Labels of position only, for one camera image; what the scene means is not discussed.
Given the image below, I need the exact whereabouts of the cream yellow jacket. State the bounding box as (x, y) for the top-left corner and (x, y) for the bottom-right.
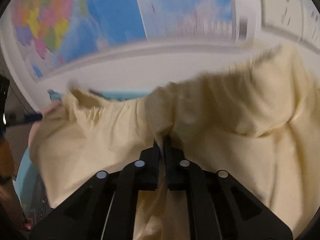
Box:
(29, 44), (319, 237)

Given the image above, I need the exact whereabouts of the pink garment on bed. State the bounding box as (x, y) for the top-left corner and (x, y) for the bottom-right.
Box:
(28, 100), (65, 147)

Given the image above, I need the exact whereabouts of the blue patterned bed sheet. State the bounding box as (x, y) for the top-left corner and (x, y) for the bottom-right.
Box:
(15, 89), (153, 212)

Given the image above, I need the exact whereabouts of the person in pink sweater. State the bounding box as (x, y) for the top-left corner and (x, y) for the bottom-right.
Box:
(1, 137), (31, 231)

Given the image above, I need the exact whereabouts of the colourful wall map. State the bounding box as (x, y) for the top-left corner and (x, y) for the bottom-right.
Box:
(10, 0), (255, 80)

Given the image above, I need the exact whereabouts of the white wall socket panel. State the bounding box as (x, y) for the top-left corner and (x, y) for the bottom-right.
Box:
(261, 0), (319, 54)

